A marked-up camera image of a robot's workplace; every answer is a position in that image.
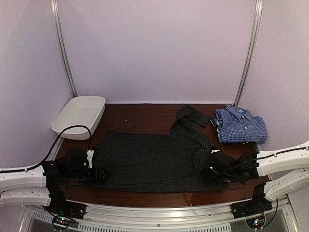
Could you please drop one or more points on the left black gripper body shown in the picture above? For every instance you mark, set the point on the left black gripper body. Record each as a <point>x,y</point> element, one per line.
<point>96,177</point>

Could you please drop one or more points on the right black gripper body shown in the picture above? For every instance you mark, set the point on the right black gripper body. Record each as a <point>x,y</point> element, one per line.
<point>215,179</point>

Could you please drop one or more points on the black pinstriped long sleeve shirt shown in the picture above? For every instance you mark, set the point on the black pinstriped long sleeve shirt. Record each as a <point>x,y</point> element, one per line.
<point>156,162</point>

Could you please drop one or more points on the blue checked shirt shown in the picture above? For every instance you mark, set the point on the blue checked shirt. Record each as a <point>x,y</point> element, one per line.
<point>237,125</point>

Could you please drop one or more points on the white plastic basin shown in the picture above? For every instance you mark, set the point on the white plastic basin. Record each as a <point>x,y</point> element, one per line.
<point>80,117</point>

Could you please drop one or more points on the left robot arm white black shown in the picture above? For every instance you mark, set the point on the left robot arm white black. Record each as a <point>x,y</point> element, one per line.
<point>41,184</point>

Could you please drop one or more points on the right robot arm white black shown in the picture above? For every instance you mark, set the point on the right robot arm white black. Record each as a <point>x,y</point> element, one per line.
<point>220,167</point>

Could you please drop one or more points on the left circuit board with leds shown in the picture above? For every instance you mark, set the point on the left circuit board with leds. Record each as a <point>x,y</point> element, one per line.
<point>61,223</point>

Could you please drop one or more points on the circuit board with leds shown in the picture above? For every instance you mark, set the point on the circuit board with leds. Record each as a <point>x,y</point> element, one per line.
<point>255,223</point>
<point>61,223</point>

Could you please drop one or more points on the right circuit board with leds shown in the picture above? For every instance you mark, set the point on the right circuit board with leds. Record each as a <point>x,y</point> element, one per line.
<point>255,223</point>

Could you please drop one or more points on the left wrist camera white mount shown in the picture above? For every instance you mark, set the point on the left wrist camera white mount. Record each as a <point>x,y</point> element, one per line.
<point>91,156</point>

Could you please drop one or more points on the front aluminium rail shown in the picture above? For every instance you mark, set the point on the front aluminium rail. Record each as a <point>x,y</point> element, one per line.
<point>206,218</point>

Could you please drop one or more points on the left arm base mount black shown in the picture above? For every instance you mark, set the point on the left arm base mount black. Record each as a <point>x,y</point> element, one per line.
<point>67,209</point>

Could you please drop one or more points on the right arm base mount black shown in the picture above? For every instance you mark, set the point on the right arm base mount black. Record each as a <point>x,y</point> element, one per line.
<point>250,207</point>

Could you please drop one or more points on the right aluminium frame post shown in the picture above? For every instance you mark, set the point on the right aluminium frame post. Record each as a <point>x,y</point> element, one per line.
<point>257,18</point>

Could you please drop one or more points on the aluminium frame post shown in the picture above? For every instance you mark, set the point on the aluminium frame post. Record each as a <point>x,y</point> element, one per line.
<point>62,48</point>
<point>257,18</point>

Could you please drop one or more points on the left aluminium frame post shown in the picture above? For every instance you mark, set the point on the left aluminium frame post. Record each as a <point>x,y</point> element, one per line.
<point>62,48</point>

